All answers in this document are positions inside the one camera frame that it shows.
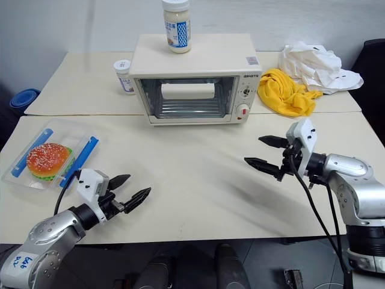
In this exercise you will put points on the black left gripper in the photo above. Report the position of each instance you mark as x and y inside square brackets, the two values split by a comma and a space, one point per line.
[109, 206]

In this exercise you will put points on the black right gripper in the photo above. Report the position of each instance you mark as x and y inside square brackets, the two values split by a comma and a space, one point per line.
[293, 159]

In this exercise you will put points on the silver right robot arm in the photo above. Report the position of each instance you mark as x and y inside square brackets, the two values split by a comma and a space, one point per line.
[358, 186]

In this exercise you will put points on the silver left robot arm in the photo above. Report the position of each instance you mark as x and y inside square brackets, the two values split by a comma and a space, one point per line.
[45, 241]

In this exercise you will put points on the small oven selector knob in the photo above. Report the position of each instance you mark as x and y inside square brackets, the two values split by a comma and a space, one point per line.
[247, 91]

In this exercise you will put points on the clear plastic container blue clips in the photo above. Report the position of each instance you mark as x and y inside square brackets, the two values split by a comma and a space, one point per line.
[75, 132]

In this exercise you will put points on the glass oven door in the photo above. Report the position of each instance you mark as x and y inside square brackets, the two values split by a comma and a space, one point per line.
[186, 106]

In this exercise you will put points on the cream toaster oven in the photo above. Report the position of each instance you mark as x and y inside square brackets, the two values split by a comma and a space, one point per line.
[192, 64]

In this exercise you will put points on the round white timer knob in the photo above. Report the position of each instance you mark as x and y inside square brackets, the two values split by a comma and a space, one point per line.
[243, 110]

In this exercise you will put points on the blue container clip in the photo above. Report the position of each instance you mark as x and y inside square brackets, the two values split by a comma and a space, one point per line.
[85, 152]
[30, 152]

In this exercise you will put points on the yellow cloth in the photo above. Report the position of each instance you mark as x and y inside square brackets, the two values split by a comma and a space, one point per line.
[285, 96]

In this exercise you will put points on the dark rounded shape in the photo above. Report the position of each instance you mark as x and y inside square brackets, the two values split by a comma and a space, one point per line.
[229, 266]
[155, 272]

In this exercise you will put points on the toy hamburger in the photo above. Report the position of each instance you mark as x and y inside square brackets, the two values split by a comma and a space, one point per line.
[48, 159]

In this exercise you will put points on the white crumpled cloth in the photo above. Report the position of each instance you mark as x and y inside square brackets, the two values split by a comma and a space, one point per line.
[312, 66]

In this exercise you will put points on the small white labelled jar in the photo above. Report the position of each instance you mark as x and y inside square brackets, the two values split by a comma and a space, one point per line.
[124, 79]

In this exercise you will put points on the black chair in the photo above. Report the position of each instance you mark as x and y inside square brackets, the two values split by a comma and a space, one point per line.
[371, 78]

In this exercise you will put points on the large white sauce jar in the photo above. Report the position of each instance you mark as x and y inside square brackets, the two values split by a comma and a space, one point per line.
[177, 30]

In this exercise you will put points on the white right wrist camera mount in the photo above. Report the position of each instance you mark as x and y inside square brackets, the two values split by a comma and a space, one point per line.
[305, 135]

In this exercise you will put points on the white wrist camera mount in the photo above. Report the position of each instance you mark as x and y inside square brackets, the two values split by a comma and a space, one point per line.
[88, 186]
[305, 135]

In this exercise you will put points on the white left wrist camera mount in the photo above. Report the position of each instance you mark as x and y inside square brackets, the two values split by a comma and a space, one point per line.
[88, 186]

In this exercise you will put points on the small metal bracket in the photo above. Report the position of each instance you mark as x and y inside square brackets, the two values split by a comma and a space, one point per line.
[293, 279]

